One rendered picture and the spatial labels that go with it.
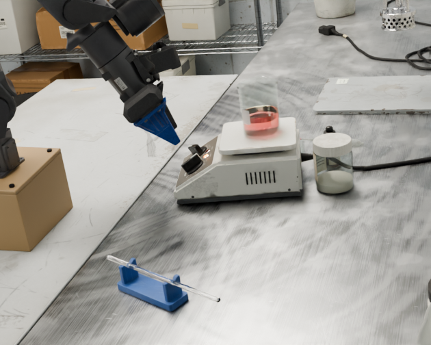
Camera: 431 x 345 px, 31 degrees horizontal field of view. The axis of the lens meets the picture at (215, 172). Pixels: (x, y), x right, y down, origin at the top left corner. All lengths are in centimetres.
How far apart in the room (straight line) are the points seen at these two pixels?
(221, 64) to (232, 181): 269
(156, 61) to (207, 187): 21
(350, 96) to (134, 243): 63
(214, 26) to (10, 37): 97
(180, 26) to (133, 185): 226
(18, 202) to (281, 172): 39
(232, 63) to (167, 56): 269
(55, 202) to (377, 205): 49
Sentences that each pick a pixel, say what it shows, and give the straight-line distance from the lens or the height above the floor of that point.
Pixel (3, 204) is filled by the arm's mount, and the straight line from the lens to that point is 116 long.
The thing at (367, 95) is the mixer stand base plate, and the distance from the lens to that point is 159.
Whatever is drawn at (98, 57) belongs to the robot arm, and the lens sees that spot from 117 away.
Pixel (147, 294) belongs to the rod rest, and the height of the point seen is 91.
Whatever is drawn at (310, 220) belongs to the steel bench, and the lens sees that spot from 114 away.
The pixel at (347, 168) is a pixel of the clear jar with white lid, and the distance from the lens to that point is 120.
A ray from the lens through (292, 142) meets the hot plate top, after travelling 118.
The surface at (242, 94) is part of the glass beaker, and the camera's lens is 119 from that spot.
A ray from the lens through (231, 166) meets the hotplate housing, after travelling 118.
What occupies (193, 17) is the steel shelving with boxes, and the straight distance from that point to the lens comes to 350.
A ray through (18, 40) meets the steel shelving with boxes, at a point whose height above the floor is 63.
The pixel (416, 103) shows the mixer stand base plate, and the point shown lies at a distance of 153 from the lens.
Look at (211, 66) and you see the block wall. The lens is 389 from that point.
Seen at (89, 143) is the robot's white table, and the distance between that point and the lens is 154.
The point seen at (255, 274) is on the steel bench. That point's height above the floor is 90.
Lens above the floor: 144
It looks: 24 degrees down
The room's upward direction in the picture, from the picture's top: 8 degrees counter-clockwise
